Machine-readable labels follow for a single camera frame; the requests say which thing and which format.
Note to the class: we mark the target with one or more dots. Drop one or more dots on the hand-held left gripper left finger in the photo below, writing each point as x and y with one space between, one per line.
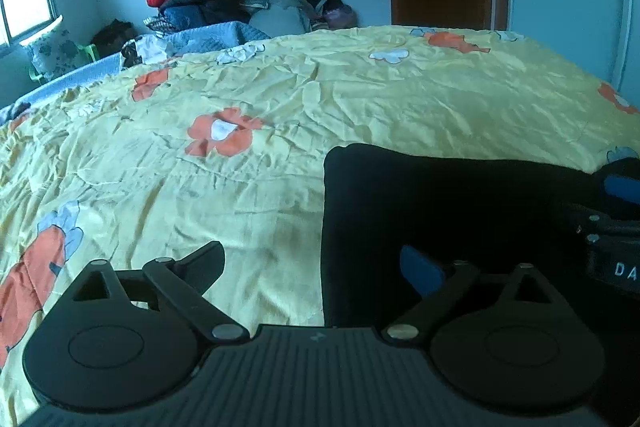
207 263

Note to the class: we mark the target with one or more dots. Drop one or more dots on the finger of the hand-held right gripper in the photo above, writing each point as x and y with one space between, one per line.
622 188

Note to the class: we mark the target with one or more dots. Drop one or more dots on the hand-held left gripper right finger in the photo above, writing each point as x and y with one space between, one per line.
421 270

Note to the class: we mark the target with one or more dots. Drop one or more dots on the black pants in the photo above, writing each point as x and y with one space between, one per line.
450 217

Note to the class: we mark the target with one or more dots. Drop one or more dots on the yellow floral bedsheet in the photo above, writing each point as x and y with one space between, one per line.
350 97

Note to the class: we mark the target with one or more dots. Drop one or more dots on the black and white cloth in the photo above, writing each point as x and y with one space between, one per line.
131 52

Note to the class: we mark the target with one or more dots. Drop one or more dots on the light blue quilt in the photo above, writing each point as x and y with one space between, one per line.
210 34

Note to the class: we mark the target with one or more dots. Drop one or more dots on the green plastic chair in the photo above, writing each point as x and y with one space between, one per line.
89 52

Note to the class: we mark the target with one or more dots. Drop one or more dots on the dark bag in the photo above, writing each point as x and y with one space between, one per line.
112 37

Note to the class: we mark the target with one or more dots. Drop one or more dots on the grey floral pillow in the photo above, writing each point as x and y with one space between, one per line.
52 52

